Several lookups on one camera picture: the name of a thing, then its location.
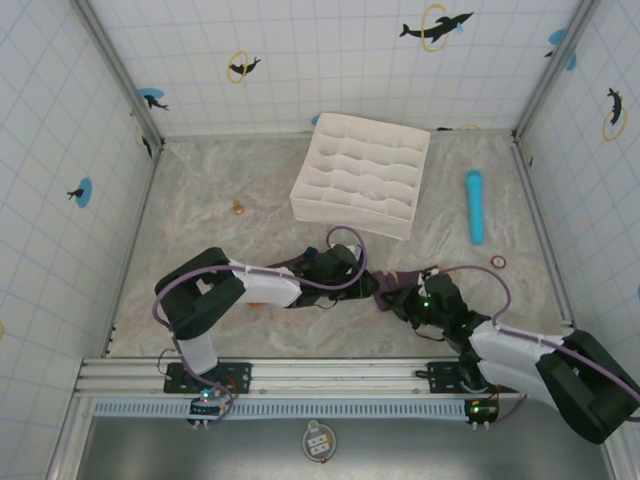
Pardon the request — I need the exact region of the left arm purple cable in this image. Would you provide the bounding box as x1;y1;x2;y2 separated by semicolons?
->
152;226;370;351

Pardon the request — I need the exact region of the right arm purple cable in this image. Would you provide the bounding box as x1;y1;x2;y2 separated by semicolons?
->
437;264;640;426

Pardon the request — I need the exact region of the white slotted cable duct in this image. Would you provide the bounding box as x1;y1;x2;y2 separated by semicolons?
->
92;399;474;419

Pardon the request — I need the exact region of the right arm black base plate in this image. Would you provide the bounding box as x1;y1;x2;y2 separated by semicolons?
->
414;360;521;396

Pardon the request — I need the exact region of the white fabric divided organizer box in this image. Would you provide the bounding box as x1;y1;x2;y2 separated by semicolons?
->
289;112;432;241

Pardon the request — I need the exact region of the light blue cylindrical tool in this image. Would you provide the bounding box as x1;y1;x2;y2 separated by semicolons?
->
465;169;487;246

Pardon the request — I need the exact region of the purple sock with orange cuff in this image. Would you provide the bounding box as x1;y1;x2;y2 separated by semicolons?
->
248;245;321;307

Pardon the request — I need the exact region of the aluminium mounting rail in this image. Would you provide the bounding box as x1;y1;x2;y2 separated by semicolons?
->
74;357;621;399

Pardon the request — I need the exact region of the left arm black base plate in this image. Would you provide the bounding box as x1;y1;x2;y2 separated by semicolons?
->
163;360;253;396

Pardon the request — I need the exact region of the aluminium frame post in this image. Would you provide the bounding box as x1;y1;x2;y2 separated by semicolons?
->
74;0;166;151
512;0;601;141

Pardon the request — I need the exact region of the purple sock with striped cuff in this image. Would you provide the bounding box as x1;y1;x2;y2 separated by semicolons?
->
370;267;431;314

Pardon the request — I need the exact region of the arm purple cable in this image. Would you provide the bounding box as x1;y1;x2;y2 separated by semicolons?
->
152;226;370;351
437;264;640;426

